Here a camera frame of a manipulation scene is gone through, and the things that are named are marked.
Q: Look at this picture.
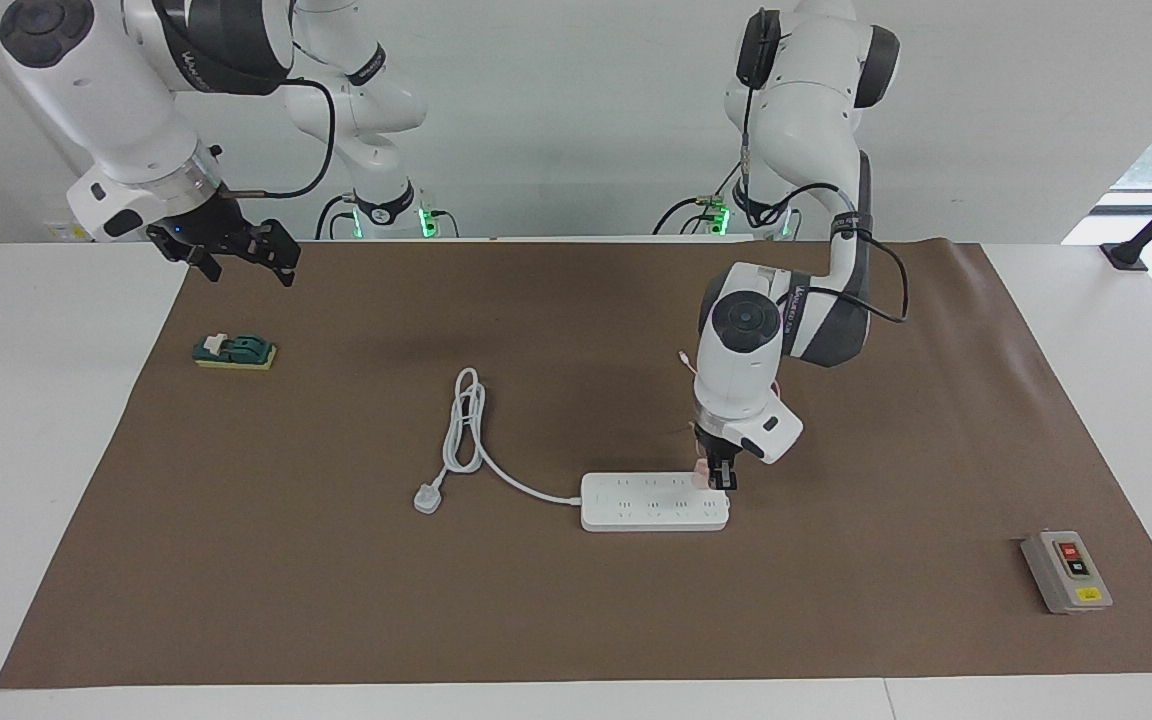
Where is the pink charging cable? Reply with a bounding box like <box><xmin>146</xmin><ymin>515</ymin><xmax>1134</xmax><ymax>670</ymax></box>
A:
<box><xmin>676</xmin><ymin>348</ymin><xmax>787</xmax><ymax>441</ymax></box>

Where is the white power strip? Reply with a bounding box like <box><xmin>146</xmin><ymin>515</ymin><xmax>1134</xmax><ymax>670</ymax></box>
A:
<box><xmin>579</xmin><ymin>472</ymin><xmax>733</xmax><ymax>533</ymax></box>

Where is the brown table mat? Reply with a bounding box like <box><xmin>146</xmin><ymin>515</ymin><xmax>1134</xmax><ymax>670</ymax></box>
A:
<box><xmin>0</xmin><ymin>238</ymin><xmax>1152</xmax><ymax>691</ymax></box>

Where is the black right base cable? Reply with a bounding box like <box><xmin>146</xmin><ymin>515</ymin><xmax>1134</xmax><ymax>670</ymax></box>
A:
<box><xmin>313</xmin><ymin>193</ymin><xmax>362</xmax><ymax>242</ymax></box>

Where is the black base cable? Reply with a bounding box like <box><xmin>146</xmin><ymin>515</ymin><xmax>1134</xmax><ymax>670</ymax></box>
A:
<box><xmin>313</xmin><ymin>193</ymin><xmax>362</xmax><ymax>242</ymax></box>
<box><xmin>651</xmin><ymin>192</ymin><xmax>733</xmax><ymax>237</ymax></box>

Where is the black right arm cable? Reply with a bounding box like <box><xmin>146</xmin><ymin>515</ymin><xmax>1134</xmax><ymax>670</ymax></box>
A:
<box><xmin>221</xmin><ymin>78</ymin><xmax>338</xmax><ymax>200</ymax></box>

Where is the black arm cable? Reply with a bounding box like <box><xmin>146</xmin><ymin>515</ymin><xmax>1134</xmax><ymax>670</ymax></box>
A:
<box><xmin>221</xmin><ymin>78</ymin><xmax>338</xmax><ymax>200</ymax></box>
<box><xmin>736</xmin><ymin>10</ymin><xmax>910</xmax><ymax>327</ymax></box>

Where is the black left base cable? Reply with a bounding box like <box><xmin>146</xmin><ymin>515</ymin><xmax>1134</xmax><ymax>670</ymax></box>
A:
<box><xmin>651</xmin><ymin>192</ymin><xmax>733</xmax><ymax>237</ymax></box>

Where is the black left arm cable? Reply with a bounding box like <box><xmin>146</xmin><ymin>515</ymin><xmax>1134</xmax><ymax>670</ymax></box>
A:
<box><xmin>736</xmin><ymin>10</ymin><xmax>910</xmax><ymax>327</ymax></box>

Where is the white power strip cord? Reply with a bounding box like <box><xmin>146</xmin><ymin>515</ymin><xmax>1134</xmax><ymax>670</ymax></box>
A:
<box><xmin>412</xmin><ymin>367</ymin><xmax>585</xmax><ymax>516</ymax></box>

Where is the grey on-off switch box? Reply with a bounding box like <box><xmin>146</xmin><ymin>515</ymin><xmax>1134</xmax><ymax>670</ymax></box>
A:
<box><xmin>1020</xmin><ymin>529</ymin><xmax>1114</xmax><ymax>615</ymax></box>

